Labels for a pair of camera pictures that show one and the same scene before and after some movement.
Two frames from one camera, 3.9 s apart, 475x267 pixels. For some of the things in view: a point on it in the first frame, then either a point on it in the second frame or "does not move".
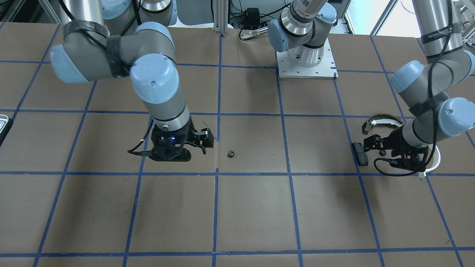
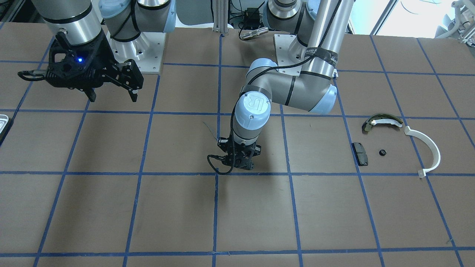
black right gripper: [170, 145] -> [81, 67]
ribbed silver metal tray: [4, 119] does not move
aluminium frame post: [220, 16] does not move
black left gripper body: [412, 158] -> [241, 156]
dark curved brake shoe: [381, 118] does not move
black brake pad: [360, 156] does not move
